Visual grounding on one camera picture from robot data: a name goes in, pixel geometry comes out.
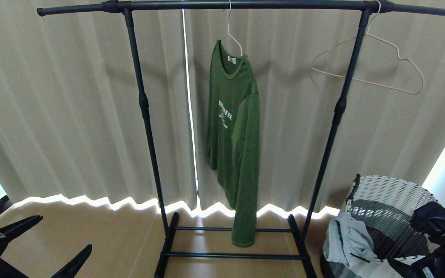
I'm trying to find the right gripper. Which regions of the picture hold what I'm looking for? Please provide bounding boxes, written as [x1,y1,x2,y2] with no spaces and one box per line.
[387,243,445,278]

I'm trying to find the pale grey garment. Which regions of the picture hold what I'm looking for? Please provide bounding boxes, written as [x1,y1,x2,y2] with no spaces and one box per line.
[323,212,385,271]

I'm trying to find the green printed shirt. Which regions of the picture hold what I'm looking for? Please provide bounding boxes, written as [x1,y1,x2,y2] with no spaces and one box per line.
[206,39,261,247]

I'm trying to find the pink clothes hanger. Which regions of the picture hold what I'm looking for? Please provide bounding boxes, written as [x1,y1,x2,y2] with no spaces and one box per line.
[311,0,425,95]
[219,0,243,56]

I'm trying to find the white laundry basket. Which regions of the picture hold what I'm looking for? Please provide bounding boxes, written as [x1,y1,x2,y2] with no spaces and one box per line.
[320,175,439,278]

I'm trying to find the black clothes rack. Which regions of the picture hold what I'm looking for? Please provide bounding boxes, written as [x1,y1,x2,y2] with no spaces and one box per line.
[36,0,445,278]

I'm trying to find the beige curtain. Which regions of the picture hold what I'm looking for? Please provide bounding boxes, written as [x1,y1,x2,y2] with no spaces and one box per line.
[0,0,445,219]

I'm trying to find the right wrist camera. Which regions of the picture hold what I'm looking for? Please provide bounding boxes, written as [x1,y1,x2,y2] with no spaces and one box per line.
[410,202,445,244]

